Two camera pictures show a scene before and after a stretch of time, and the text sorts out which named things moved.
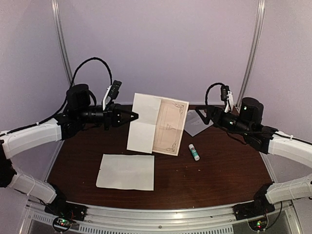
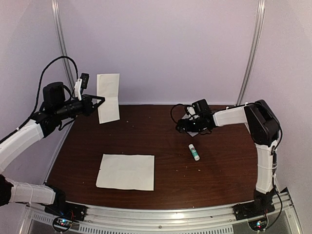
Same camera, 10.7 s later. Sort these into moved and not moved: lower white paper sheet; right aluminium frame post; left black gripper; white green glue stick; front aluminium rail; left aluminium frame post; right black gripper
Moved: left black gripper; right black gripper
Not moved: right aluminium frame post; white green glue stick; front aluminium rail; lower white paper sheet; left aluminium frame post
